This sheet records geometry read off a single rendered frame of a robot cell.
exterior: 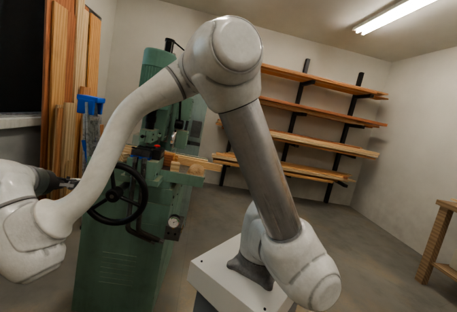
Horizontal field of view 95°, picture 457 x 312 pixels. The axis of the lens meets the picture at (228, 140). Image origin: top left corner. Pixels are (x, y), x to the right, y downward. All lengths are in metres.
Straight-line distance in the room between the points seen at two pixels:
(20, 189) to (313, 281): 0.71
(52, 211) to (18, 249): 0.08
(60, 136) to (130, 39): 1.92
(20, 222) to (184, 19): 3.48
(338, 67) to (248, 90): 3.84
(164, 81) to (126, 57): 3.24
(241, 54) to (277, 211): 0.37
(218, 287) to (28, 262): 0.53
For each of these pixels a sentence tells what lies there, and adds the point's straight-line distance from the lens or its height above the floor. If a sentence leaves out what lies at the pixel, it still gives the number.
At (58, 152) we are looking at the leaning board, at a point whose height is 0.56.
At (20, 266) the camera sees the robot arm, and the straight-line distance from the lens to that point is 0.62.
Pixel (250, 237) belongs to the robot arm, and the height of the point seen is 0.84.
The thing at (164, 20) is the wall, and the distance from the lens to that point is 3.83.
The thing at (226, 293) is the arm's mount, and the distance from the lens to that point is 0.85.
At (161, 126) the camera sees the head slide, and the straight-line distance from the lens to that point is 1.37.
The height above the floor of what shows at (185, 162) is 0.92.
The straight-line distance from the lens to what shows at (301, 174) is 3.60.
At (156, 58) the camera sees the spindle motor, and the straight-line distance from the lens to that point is 1.22.
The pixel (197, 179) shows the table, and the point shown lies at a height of 0.88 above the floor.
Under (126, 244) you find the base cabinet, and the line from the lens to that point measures 1.38.
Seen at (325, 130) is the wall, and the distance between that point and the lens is 4.12.
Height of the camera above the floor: 1.25
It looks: 7 degrees down
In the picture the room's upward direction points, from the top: 12 degrees clockwise
